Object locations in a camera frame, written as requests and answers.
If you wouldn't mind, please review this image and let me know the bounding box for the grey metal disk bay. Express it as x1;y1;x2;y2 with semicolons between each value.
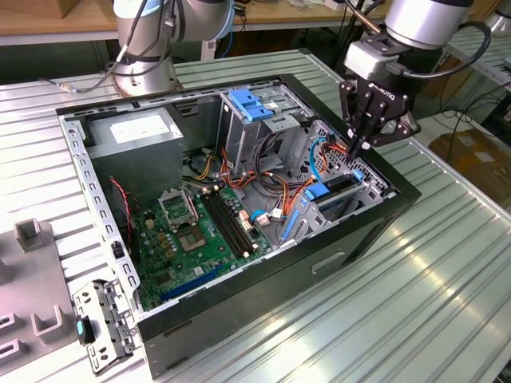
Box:
279;171;398;245

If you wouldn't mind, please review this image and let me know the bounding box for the hard disk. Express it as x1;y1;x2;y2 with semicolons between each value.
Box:
280;169;365;243

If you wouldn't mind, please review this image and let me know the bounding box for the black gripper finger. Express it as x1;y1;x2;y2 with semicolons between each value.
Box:
339;81;366;160
358;101;420;151

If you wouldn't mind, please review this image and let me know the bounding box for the black camera cable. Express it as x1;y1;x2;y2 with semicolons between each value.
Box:
393;19;493;81

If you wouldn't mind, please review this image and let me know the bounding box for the green motherboard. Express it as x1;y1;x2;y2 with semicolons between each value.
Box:
129;185;276;312

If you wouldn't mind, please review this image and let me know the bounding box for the black RAM slot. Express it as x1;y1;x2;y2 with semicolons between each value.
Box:
210;185;259;253
200;189;251;259

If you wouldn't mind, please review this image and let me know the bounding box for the metal slat side table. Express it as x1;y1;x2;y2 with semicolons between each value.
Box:
442;26;511;116

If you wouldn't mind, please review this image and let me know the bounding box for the red fan wire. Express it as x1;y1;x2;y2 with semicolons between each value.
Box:
108;178;135;231

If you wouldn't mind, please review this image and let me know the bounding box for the metal socket cover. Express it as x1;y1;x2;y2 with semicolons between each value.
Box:
157;187;200;231

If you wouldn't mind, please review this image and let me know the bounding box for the blue plastic drive latch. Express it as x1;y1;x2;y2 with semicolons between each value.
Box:
228;89;275;123

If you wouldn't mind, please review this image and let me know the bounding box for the orange black wire bundle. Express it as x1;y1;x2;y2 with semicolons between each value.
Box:
181;147;316;219

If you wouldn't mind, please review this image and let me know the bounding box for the black latch with blue button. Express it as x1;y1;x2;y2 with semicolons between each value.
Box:
74;314;97;346

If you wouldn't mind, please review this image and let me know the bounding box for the brown square base plate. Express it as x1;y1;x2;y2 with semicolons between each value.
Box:
105;66;181;99

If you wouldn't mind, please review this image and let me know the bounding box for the light blue wire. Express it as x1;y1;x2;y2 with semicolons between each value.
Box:
250;207;289;221

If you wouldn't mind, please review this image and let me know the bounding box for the CPU socket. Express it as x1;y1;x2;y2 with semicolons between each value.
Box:
176;223;209;253

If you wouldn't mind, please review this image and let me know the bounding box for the blue expansion slot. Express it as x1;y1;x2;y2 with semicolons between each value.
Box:
159;263;225;301

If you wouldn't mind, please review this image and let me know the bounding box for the metal slot bracket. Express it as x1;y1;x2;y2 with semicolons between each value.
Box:
71;278;139;377

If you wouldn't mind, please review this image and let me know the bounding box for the brown cardboard box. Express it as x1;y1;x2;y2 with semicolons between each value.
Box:
427;128;511;200

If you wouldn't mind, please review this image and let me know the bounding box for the grey metal drive cage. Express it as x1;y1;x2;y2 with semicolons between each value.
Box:
218;81;315;176

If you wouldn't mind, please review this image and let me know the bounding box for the small cardboard box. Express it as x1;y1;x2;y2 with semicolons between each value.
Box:
57;0;83;20

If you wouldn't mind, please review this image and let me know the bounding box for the black cable with silver connector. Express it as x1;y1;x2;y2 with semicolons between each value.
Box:
39;0;180;93

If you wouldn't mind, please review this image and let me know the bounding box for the orange red power wire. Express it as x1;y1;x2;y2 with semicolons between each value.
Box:
319;141;355;168

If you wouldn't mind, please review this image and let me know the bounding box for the black PC case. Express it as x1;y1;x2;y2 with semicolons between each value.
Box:
54;73;423;380

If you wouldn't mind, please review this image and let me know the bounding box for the grey power supply unit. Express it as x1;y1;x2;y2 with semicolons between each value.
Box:
84;107;185;204

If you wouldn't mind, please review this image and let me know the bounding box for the grey parts rack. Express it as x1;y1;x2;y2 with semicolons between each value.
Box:
0;218;79;374

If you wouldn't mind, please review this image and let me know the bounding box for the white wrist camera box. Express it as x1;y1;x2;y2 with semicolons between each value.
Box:
343;39;401;81

